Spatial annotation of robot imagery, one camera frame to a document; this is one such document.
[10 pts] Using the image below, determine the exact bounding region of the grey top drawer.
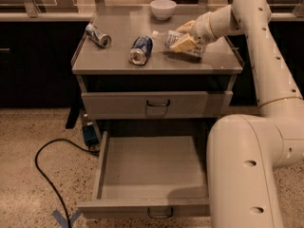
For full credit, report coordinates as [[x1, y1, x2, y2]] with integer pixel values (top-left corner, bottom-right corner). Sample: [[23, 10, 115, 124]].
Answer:
[[82, 91, 233, 120]]

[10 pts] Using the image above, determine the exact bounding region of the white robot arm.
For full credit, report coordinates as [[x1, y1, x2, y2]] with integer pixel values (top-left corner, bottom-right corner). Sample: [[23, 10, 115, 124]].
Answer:
[[171, 0, 304, 228]]

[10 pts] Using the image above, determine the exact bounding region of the blue tape cross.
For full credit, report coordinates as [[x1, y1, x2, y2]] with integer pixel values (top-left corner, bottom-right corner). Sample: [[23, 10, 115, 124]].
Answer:
[[52, 210, 82, 228]]

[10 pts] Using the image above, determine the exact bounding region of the blue power box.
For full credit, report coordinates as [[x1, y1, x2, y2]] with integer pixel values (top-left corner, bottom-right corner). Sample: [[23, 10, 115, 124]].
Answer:
[[82, 124, 99, 146]]

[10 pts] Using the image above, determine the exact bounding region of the grey drawer cabinet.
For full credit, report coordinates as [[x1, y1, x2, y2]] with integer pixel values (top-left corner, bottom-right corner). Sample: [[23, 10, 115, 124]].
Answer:
[[72, 6, 243, 133]]

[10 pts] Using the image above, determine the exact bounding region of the clear plastic water bottle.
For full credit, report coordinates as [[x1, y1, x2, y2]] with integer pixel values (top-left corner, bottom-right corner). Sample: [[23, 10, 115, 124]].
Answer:
[[152, 30, 206, 58]]

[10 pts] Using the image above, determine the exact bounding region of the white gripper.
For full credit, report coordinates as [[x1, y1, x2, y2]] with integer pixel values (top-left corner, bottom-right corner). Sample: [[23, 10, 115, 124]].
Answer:
[[169, 12, 218, 52]]

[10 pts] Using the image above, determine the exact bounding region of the blue soda can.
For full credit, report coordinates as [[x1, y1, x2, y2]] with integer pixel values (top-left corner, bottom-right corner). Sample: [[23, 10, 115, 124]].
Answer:
[[129, 35, 153, 66]]

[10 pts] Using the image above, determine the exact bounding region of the white back counter ledge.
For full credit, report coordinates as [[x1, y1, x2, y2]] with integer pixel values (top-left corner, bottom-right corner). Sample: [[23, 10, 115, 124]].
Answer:
[[0, 12, 304, 22]]

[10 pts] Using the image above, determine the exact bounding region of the grey open middle drawer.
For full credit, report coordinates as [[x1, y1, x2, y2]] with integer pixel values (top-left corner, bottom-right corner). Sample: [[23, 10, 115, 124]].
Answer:
[[79, 131, 210, 219]]

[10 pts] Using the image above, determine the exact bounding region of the silver soda can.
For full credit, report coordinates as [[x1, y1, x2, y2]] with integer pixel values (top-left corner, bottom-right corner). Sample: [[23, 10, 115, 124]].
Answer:
[[85, 24, 112, 48]]

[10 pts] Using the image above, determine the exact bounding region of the black left floor cable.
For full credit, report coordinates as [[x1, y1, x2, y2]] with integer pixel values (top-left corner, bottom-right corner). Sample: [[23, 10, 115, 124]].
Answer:
[[33, 138, 101, 228]]

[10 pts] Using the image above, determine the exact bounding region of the white bowl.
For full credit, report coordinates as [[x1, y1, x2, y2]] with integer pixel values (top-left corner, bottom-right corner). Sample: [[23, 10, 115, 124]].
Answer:
[[150, 0, 177, 21]]

